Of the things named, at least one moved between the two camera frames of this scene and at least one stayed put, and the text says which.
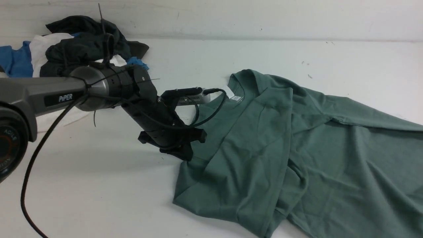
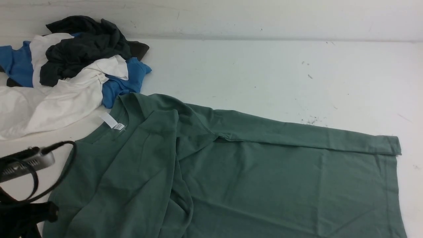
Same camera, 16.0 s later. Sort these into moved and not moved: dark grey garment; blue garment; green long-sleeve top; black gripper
Moved: green long-sleeve top; black gripper
Not moved: blue garment; dark grey garment
